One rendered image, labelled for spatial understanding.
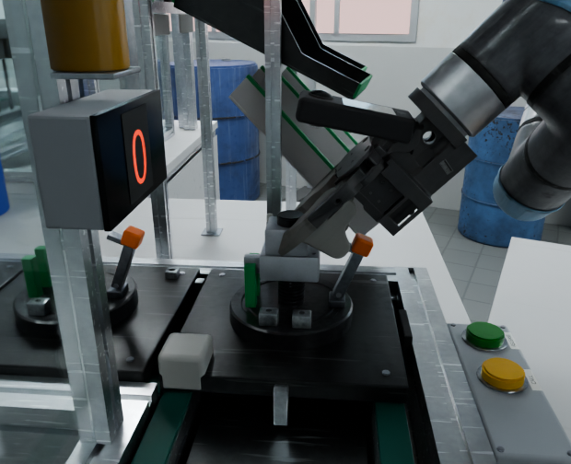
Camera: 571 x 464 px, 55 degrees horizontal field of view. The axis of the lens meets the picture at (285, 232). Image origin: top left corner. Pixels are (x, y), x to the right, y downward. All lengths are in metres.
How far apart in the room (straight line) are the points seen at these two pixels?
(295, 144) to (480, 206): 2.75
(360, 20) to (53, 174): 3.78
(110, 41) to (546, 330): 0.73
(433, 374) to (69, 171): 0.40
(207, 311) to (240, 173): 3.31
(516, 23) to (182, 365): 0.43
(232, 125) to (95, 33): 3.48
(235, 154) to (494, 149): 1.70
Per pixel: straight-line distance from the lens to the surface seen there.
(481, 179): 3.44
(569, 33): 0.54
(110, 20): 0.37
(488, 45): 0.54
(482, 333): 0.64
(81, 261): 0.42
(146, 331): 0.63
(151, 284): 0.73
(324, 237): 0.56
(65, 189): 0.35
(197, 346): 0.56
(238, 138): 3.87
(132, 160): 0.38
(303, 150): 0.79
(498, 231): 3.49
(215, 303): 0.67
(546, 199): 0.63
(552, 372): 0.82
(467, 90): 0.53
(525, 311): 0.95
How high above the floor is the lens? 1.29
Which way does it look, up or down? 22 degrees down
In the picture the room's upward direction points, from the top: straight up
